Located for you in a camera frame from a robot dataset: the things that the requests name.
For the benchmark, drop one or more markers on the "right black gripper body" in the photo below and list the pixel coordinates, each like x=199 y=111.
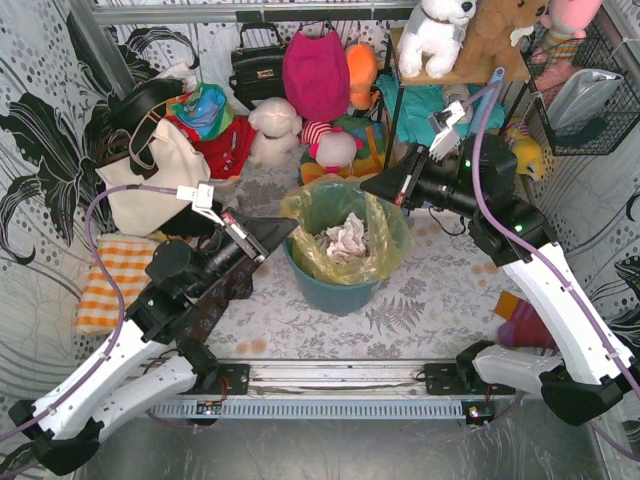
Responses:
x=409 y=183

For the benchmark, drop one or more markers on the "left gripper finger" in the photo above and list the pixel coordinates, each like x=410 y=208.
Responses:
x=270 y=242
x=259 y=225

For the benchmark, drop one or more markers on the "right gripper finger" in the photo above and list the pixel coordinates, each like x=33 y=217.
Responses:
x=389 y=179
x=390 y=196

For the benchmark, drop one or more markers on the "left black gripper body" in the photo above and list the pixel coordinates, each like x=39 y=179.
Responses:
x=245 y=238

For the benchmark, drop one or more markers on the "yellow plastic trash bag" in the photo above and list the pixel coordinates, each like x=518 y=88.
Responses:
x=327 y=202

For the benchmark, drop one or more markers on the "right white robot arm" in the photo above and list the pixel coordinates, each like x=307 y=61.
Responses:
x=592 y=370

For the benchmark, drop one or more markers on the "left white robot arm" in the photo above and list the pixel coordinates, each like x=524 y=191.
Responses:
x=160 y=348

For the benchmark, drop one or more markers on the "crumpled white paper trash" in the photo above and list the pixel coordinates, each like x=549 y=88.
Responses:
x=346 y=242

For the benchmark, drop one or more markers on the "cream canvas tote bag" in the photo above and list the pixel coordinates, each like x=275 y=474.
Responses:
x=137 y=210

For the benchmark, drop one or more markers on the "teal plastic trash bin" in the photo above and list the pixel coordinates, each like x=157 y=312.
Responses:
x=339 y=300

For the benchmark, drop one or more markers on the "magenta felt bag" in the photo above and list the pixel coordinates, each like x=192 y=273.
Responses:
x=316 y=76

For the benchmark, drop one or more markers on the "rainbow striped cloth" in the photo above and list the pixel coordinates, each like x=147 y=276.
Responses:
x=369 y=159

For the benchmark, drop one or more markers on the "dark patterned necktie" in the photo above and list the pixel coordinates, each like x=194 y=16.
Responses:
x=237 y=286

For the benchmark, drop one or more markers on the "white fluffy plush lamb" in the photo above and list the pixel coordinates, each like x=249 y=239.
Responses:
x=277 y=125

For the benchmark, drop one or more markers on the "pink white plush doll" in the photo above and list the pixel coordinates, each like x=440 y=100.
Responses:
x=330 y=146

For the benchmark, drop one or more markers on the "red garment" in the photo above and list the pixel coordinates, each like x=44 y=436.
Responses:
x=227 y=153

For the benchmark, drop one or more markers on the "teal cloth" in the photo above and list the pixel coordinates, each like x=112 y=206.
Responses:
x=418 y=104

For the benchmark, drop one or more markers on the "yellow plush duck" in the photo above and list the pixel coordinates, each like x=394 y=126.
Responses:
x=528 y=152

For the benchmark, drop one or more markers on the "orange plush toy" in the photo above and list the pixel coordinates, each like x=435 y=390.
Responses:
x=362 y=66

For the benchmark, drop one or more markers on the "colourful striped cloth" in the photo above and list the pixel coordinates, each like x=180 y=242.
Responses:
x=201 y=115

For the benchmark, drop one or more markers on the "light blue squeegee tool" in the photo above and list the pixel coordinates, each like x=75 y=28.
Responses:
x=493 y=89

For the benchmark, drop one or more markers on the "black leather handbag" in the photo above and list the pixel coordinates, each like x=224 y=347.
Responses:
x=258 y=72

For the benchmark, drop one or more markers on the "white plush dog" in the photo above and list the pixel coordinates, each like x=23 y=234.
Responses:
x=432 y=37

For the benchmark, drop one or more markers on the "brown teddy bear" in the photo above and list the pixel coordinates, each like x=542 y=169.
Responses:
x=495 y=32

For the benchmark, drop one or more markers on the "black hat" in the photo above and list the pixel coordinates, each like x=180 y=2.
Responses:
x=151 y=95

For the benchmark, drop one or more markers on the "grey foil pouch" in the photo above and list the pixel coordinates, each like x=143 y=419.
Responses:
x=582 y=96

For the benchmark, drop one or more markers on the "pink plush toy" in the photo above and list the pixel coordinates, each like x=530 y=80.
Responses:
x=566 y=22

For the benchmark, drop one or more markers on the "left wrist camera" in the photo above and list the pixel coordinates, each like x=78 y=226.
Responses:
x=201 y=199

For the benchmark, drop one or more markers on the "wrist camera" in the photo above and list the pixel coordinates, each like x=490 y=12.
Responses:
x=446 y=136
x=201 y=199

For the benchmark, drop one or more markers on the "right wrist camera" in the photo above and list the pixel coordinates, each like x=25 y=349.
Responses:
x=446 y=136

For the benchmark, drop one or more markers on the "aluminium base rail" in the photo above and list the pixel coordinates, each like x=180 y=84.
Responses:
x=330 y=380

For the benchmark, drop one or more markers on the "black wire basket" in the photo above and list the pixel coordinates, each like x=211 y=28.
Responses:
x=603 y=133

